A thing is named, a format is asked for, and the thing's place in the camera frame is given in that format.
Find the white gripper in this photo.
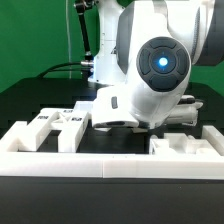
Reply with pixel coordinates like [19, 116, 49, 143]
[92, 84, 147, 129]

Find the white chair back bar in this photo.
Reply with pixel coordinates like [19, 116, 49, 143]
[58, 111, 88, 153]

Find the white chair back part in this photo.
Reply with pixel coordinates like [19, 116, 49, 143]
[18, 108, 65, 152]

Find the white tag sheet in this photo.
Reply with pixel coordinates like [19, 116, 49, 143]
[73, 101, 93, 116]

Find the black cable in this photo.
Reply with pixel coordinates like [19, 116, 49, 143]
[36, 61, 92, 79]

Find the black camera stand pole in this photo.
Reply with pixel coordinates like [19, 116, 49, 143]
[74, 0, 94, 67]

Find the white U-shaped fence frame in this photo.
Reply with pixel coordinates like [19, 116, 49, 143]
[0, 121, 224, 180]

